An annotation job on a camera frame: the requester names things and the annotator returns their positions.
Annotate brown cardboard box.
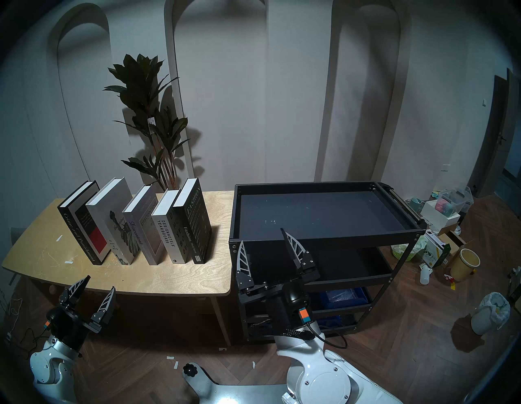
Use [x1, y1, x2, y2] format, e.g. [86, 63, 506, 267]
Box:
[438, 232, 468, 255]

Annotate light wooden table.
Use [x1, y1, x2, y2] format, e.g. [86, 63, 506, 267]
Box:
[2, 191, 234, 347]

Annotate black three-tier shelf cart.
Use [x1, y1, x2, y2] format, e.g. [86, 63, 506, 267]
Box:
[229, 181, 428, 343]

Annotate white square box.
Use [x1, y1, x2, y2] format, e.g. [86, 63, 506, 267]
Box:
[420, 200, 460, 231]

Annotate black Fashion book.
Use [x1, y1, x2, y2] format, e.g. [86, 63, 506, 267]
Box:
[173, 178, 212, 264]

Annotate light green plastic bag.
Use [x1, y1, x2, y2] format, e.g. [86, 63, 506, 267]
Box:
[391, 236, 428, 262]

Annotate thin floor cable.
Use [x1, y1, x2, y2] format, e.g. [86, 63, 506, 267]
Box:
[0, 297, 49, 353]

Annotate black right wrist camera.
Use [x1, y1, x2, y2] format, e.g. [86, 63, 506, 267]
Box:
[284, 280, 313, 324]

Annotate blue plastic bin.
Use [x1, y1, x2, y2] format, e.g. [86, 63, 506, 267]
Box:
[319, 288, 369, 310]

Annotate green and white carton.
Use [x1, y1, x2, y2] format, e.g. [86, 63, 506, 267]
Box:
[422, 230, 451, 268]

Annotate dark grey door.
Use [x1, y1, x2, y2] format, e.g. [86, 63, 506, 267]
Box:
[468, 68, 521, 198]

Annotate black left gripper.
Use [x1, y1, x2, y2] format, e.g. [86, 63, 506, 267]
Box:
[46, 276, 116, 351]

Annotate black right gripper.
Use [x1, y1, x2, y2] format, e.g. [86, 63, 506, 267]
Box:
[235, 228, 322, 334]

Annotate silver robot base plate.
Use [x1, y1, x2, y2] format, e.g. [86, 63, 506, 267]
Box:
[182, 362, 289, 404]

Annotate black Crime and Punishment book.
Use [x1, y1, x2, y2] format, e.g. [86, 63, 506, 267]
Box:
[57, 180, 111, 266]

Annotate grey Discontent book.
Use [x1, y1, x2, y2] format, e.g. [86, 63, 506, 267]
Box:
[123, 184, 167, 266]

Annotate white bin with bag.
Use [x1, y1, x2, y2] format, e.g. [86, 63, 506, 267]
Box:
[471, 292, 511, 336]

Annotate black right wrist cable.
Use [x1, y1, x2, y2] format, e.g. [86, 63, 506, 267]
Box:
[285, 318, 348, 349]

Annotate grey Statue of Liberty book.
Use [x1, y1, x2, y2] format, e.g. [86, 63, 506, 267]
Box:
[86, 177, 141, 266]

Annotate tall dark green plant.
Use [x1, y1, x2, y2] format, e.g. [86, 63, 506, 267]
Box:
[103, 53, 192, 193]

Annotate white Design Hotels Yearbook book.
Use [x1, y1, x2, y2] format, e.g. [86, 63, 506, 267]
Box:
[151, 189, 192, 264]

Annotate beige round bucket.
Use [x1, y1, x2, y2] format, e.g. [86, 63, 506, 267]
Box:
[450, 248, 481, 282]

